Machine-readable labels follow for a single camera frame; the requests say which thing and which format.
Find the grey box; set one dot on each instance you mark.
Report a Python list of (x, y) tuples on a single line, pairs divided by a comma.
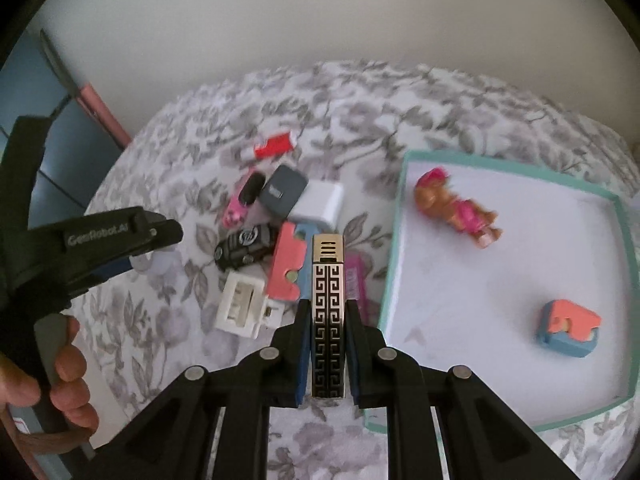
[(282, 191)]

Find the person's left hand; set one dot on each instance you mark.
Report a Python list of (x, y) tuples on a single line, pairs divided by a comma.
[(70, 365)]

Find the teal box lid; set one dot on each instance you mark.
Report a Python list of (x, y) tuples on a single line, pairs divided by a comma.
[(480, 310)]

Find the toy dog figure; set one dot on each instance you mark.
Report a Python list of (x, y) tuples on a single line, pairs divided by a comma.
[(457, 210)]

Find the red white small toy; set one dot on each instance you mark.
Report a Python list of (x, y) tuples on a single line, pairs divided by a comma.
[(272, 146)]

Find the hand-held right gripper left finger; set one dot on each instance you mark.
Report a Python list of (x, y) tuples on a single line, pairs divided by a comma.
[(301, 360)]

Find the pink lighter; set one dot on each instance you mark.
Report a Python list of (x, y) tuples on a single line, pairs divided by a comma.
[(360, 280)]

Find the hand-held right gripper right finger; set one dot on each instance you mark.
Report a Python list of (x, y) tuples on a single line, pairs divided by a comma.
[(353, 360)]

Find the pink bed frame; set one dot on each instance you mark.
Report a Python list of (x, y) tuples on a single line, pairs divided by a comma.
[(105, 115)]

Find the coral blue puzzle piece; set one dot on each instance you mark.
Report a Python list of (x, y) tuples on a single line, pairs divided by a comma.
[(287, 260)]

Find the floral bedspread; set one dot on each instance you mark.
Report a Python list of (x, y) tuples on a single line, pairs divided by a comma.
[(380, 105)]

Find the pink toy car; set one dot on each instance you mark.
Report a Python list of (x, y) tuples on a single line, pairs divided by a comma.
[(240, 200)]

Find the gold black patterned lighter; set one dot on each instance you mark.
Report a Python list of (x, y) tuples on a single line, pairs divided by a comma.
[(327, 310)]

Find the black toy car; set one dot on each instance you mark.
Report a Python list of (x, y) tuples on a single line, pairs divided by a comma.
[(245, 247)]

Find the white plug adapter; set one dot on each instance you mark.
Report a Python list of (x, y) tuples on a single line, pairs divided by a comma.
[(240, 305)]

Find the white charger cube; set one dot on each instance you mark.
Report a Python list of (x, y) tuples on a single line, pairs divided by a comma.
[(317, 205)]

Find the coral blue puzzle cube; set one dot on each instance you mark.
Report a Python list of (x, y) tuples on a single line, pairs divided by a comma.
[(570, 327)]

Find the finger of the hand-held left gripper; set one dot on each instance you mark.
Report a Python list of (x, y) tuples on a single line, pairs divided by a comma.
[(162, 232), (107, 270)]

